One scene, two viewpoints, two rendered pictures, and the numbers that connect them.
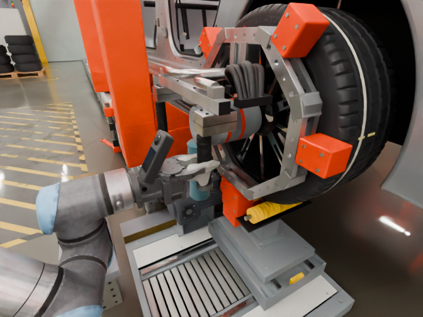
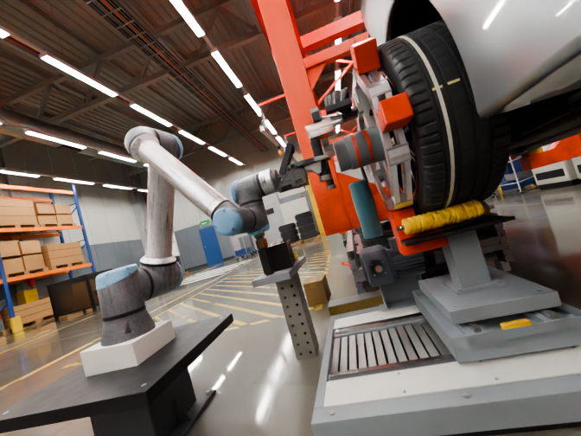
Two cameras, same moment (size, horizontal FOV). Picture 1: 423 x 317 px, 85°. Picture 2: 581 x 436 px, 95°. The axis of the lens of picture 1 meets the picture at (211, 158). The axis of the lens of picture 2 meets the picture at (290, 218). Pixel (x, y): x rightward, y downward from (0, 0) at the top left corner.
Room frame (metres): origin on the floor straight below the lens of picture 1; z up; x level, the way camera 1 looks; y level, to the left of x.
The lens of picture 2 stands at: (-0.32, -0.48, 0.61)
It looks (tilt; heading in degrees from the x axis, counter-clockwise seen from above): 3 degrees up; 41
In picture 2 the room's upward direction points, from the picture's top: 16 degrees counter-clockwise
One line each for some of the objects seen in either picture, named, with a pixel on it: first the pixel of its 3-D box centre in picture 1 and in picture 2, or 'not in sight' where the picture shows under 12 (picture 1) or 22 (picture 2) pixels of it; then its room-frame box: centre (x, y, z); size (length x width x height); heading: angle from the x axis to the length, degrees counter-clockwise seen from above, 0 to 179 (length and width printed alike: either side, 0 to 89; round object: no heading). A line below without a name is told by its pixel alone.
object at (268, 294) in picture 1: (260, 245); (480, 309); (0.84, -0.26, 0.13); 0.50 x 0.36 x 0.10; 28
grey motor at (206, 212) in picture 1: (205, 202); (407, 270); (1.03, 0.03, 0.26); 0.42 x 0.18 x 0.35; 118
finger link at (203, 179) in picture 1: (204, 175); (317, 165); (0.47, 0.02, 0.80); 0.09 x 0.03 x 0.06; 111
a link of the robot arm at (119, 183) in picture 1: (121, 190); (269, 181); (0.40, 0.19, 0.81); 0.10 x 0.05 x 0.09; 28
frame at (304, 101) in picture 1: (242, 117); (379, 143); (0.76, -0.11, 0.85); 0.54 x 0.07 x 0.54; 28
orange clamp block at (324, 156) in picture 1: (321, 154); (392, 113); (0.49, -0.26, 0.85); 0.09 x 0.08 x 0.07; 28
